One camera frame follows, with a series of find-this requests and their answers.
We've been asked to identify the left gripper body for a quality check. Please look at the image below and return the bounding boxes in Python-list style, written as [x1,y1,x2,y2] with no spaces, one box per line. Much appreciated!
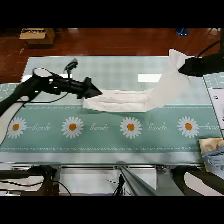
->
[76,76,103,100]

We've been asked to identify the white shirt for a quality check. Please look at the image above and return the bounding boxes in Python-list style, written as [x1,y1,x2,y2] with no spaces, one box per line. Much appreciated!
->
[82,48,192,114]

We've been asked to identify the cardboard box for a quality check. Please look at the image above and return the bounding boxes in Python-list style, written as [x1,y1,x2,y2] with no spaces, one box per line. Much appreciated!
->
[18,27,56,46]

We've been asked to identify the beige garment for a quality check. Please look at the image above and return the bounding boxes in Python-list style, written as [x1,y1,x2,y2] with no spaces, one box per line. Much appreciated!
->
[198,137,224,152]

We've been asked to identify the blue jeans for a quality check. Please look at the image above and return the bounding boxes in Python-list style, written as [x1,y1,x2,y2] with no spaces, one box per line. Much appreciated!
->
[202,145,224,182]

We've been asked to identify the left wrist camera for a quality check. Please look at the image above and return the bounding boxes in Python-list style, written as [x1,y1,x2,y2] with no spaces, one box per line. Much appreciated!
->
[63,58,80,83]

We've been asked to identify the silver frame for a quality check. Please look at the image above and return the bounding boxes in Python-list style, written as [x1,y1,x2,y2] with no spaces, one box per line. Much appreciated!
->
[0,162,224,197]

